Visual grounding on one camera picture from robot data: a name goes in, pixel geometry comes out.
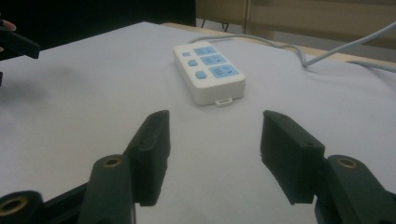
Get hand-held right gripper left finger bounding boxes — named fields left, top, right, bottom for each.
left=78, top=109, right=172, bottom=224

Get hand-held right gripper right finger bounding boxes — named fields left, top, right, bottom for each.
left=260, top=109, right=396, bottom=224

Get white power strip blue sockets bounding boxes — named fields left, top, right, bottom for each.
left=173, top=40, right=247, bottom=108

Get dark curtain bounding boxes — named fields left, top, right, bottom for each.
left=0, top=0, right=197, bottom=52

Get white table cover sheet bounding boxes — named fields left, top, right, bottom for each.
left=0, top=21, right=396, bottom=224

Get beige curtain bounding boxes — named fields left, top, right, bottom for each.
left=195, top=0, right=396, bottom=50

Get black metal stand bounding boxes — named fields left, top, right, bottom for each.
left=200, top=18, right=231, bottom=33

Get white power cable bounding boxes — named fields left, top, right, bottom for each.
left=188, top=21, right=396, bottom=75

